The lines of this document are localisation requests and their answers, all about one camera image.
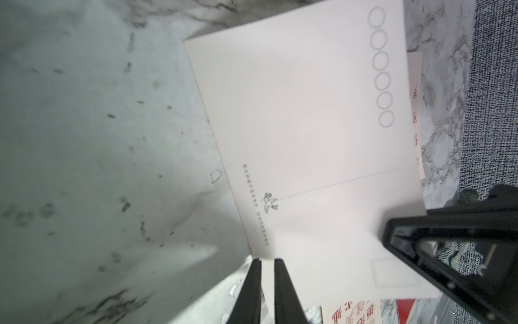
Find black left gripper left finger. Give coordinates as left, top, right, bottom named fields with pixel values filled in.
left=227, top=259, right=262, bottom=324

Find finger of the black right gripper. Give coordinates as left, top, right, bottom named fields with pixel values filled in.
left=382, top=184, right=517, bottom=323

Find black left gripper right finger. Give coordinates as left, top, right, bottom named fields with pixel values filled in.
left=274, top=259, right=308, bottom=324

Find pink card four text rows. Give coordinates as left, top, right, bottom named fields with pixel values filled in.
left=322, top=300, right=382, bottom=324

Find white postcard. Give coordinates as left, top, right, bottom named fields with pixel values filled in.
left=185, top=1, right=438, bottom=308

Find green knitted cloth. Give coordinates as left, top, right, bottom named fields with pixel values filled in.
left=435, top=189, right=483, bottom=276

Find small red card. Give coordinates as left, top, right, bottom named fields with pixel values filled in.
left=396, top=299, right=415, bottom=324

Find pink card red characters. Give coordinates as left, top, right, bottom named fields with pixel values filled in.
left=407, top=52, right=426, bottom=180

